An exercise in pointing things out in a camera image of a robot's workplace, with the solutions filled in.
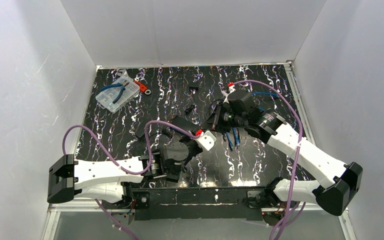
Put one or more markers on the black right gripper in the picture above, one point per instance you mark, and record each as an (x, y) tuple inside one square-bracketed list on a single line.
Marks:
[(216, 117)]

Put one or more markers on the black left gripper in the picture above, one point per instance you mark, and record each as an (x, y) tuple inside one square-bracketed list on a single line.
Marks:
[(177, 125)]

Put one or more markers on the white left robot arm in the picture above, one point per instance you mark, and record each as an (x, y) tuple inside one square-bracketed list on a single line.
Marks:
[(70, 178)]

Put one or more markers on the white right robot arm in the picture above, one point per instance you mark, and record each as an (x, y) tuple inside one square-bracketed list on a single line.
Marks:
[(335, 182)]

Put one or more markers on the small black clip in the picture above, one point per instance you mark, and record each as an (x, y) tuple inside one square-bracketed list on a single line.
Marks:
[(189, 109)]

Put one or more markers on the small black connector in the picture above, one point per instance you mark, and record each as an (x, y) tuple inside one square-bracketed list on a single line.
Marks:
[(194, 88)]

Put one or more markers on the black base bar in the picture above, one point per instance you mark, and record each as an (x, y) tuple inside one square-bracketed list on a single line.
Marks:
[(243, 202)]

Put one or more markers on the red black tool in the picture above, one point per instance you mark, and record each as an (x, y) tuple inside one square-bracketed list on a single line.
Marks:
[(143, 88)]

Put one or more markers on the clear plastic parts box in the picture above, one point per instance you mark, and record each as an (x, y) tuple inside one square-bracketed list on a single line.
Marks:
[(132, 90)]

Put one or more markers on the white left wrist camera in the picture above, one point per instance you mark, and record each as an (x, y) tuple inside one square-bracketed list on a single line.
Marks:
[(205, 139)]

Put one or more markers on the black switch with blue ports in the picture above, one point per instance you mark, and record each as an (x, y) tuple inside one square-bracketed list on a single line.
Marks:
[(182, 124)]

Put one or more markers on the blue handled pliers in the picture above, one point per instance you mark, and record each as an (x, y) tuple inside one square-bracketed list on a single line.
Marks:
[(115, 91)]

